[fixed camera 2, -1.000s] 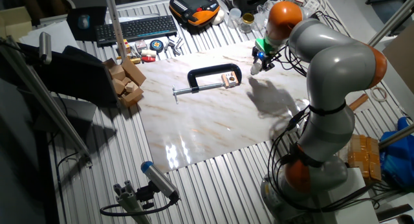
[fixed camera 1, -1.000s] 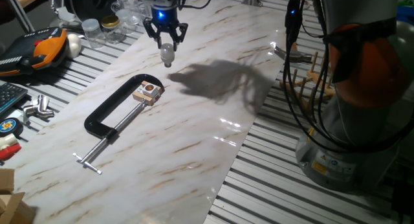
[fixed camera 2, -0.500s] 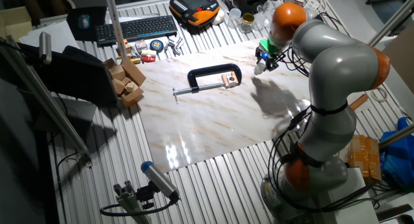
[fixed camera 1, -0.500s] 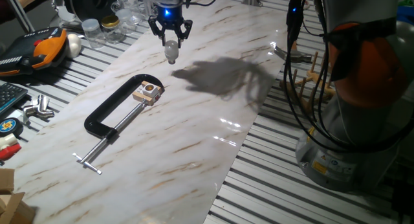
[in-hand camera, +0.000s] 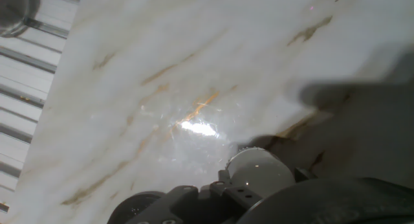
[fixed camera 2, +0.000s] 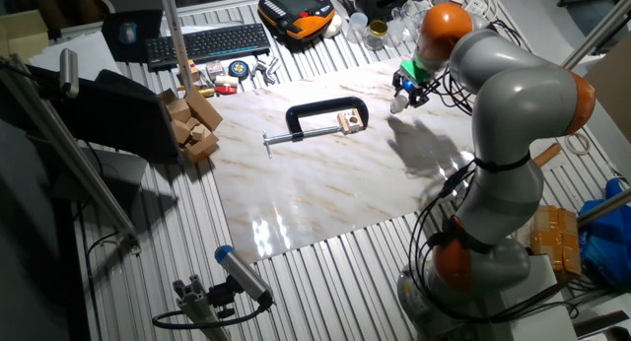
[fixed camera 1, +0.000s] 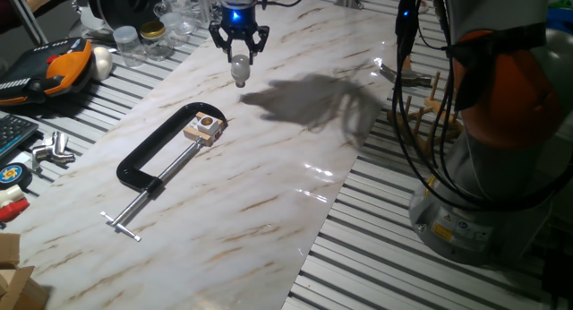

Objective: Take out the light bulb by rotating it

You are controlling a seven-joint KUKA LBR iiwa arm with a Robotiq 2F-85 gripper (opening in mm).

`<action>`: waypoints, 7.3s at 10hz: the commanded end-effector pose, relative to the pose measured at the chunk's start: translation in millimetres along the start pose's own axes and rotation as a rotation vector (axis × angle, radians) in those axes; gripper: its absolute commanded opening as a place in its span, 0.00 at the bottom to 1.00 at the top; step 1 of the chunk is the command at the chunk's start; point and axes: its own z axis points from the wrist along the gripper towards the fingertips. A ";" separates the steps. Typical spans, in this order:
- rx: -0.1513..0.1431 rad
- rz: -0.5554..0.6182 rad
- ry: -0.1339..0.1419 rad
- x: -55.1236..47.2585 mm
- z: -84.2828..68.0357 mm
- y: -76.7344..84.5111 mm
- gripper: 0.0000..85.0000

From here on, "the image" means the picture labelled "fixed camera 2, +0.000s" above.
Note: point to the grey computer mouse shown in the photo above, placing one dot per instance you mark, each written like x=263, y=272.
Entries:
x=127, y=33

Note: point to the silver metal pipe fitting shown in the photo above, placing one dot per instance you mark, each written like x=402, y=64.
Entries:
x=266, y=70

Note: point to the beige cardboard box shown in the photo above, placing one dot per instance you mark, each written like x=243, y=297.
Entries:
x=22, y=35

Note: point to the short aluminium profile stub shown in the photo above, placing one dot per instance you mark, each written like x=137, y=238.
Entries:
x=197, y=306

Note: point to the white pedestal box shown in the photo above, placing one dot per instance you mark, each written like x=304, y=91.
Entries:
x=542, y=311

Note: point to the blue plastic bag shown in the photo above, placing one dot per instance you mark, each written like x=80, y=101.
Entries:
x=609, y=247

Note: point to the white red valve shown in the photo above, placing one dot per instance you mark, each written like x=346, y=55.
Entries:
x=227, y=85

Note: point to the clear plastic bottle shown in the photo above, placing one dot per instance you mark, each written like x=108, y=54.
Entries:
x=401, y=28

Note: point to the black orange teach pendant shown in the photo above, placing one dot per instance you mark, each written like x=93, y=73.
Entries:
x=296, y=8

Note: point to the marble pattern sheet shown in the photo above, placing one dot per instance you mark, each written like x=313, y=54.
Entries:
x=305, y=193

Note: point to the brown taped parcel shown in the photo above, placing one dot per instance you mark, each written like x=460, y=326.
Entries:
x=554, y=237

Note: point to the brown cardboard sheet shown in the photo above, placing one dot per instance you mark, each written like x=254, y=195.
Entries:
x=611, y=89

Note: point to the glass jar gold lid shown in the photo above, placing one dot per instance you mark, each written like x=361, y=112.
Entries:
x=377, y=35

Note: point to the black metal C-clamp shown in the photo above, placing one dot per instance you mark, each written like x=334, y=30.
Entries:
x=315, y=107

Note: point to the black laptop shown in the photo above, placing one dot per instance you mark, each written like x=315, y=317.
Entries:
x=113, y=119

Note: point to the small white red box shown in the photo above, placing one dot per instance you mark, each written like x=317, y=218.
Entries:
x=215, y=69

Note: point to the silver depth camera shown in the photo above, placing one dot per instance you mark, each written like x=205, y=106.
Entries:
x=69, y=72

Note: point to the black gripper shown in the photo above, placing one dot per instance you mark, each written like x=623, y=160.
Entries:
x=411, y=86

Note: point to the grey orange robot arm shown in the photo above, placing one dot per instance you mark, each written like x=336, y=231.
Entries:
x=517, y=99

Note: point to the silver blue-tipped camera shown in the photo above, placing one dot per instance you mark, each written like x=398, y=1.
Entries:
x=244, y=274

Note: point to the white power strip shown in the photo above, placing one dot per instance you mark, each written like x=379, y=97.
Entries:
x=475, y=7

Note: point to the green gripper mount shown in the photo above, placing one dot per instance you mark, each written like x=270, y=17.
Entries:
x=414, y=69

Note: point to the black mouse pad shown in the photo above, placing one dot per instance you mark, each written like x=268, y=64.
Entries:
x=148, y=25

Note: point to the cardboard box of wooden blocks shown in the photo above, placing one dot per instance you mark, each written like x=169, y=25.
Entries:
x=197, y=129

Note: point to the white paper sheet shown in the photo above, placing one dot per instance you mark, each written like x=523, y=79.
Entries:
x=89, y=55

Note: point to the aluminium profile bar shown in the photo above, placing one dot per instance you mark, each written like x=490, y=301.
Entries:
x=599, y=30
x=64, y=154
x=604, y=208

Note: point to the white egg-shaped object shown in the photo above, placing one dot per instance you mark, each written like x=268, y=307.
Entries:
x=332, y=28

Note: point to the black keyboard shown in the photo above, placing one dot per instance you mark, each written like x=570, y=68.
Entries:
x=207, y=45

